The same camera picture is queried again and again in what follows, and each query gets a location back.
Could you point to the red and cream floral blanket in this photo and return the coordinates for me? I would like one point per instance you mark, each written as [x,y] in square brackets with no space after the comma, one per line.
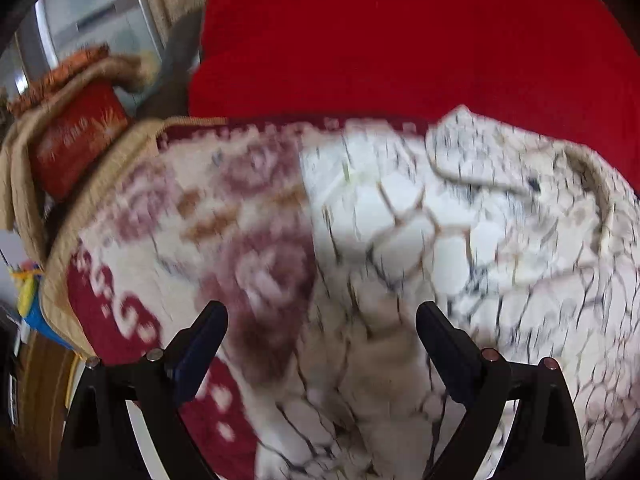
[240,240]

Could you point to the orange patterned cloth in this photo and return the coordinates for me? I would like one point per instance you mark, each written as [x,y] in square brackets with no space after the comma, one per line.
[55,75]

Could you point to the metal-framed window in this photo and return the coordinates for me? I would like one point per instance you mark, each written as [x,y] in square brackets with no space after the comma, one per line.
[95,10]

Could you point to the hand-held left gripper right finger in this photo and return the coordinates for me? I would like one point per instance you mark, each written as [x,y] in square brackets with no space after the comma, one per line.
[450,355]

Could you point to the white crackle-print garment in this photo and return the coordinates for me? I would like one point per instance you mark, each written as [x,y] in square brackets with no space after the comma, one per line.
[425,220]

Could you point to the plain red blanket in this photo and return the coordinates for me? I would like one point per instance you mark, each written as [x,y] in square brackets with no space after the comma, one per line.
[400,35]

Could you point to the brown wooden cabinet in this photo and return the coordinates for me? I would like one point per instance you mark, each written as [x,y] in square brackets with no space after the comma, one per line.
[42,390]

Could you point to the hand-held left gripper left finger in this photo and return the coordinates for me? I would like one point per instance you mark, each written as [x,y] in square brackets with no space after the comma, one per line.
[200,352]

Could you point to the beige quilted cover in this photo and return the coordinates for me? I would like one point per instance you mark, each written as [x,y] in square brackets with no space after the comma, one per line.
[60,260]

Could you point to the red cushion with gold print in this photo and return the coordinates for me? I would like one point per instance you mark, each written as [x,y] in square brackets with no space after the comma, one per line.
[75,140]

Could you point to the yellow and blue object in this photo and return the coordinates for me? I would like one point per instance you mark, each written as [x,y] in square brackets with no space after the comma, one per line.
[27,300]

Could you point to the dark grey cloth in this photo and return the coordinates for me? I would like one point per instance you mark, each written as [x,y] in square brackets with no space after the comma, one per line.
[172,75]

